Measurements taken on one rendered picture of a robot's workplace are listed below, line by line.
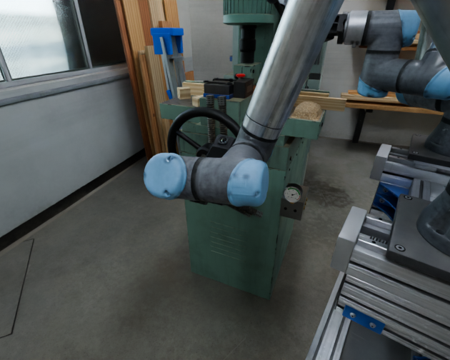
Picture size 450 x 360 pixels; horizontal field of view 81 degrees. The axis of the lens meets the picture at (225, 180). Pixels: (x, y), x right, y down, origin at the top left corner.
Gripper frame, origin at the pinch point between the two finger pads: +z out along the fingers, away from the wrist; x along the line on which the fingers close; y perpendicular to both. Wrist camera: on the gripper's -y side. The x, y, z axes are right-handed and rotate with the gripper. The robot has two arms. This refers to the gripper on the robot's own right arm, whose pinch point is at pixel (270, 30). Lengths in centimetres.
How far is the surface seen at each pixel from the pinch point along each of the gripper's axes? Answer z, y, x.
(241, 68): 12.4, -13.6, 9.0
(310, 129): -15.6, -6.0, 26.6
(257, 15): 7.0, -8.0, -6.0
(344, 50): -15, -243, -39
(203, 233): 24, -19, 82
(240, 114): 4.7, 4.0, 24.1
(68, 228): 126, -25, 113
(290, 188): -13.0, -4.3, 46.4
